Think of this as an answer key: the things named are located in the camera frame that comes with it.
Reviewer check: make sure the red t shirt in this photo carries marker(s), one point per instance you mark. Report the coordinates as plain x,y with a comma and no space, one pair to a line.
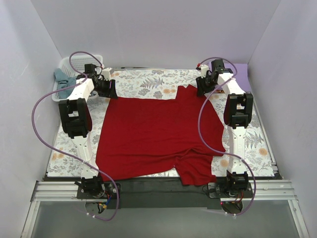
148,136

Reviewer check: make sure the folded purple t shirt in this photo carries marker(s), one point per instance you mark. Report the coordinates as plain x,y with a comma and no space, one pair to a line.
240,84

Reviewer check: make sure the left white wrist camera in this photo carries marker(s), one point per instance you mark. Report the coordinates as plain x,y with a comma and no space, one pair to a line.
106,73

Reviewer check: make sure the blue-grey t shirt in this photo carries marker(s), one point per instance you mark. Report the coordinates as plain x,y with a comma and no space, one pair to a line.
63,81

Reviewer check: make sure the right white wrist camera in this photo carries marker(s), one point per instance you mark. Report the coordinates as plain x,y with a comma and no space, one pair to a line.
203,69

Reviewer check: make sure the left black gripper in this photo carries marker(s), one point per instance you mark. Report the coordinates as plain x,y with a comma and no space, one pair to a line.
106,87

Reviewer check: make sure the floral tablecloth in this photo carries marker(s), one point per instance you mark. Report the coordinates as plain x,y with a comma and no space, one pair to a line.
162,84

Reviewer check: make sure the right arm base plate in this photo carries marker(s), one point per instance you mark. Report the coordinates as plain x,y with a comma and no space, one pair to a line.
219,190

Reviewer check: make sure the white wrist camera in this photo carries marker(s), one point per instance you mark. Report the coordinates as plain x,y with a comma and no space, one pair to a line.
203,69
106,73

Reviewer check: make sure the aluminium rail frame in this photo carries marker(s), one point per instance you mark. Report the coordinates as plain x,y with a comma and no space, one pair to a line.
163,208

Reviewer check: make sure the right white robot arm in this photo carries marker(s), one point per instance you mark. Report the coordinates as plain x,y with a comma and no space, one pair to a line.
237,116

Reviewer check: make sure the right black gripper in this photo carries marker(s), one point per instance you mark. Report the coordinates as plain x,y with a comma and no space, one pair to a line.
203,84

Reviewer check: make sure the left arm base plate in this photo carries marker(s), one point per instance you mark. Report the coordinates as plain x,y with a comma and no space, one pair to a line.
106,190

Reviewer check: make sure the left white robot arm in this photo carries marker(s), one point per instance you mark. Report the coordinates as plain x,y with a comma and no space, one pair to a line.
77,122

